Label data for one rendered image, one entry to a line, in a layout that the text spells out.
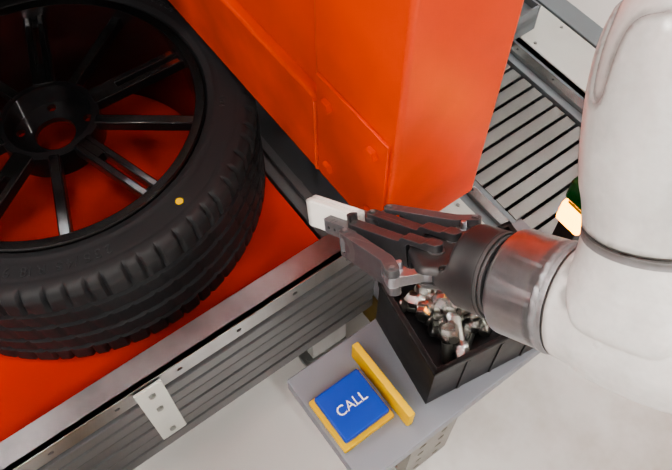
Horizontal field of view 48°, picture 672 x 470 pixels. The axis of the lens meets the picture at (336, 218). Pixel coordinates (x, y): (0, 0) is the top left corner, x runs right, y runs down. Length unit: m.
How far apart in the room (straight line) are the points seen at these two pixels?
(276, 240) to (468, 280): 0.76
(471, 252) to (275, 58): 0.50
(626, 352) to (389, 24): 0.37
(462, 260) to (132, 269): 0.59
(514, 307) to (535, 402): 0.97
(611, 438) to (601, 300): 1.04
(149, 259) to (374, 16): 0.51
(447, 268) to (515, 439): 0.92
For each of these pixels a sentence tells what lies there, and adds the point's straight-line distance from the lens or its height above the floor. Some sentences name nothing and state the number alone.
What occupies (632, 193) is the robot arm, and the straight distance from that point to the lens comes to 0.49.
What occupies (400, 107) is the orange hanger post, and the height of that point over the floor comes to 0.81.
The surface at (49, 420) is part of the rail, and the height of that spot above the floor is 0.39.
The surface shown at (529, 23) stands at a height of 0.12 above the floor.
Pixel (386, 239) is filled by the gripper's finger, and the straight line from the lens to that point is 0.68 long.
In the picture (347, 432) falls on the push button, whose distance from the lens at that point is 0.98.
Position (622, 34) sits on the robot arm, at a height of 1.10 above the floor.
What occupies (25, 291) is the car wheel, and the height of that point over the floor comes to 0.50.
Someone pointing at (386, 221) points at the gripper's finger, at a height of 0.81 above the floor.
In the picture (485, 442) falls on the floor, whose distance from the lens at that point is 1.50.
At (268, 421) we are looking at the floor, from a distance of 1.49.
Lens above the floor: 1.42
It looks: 59 degrees down
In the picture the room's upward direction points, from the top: straight up
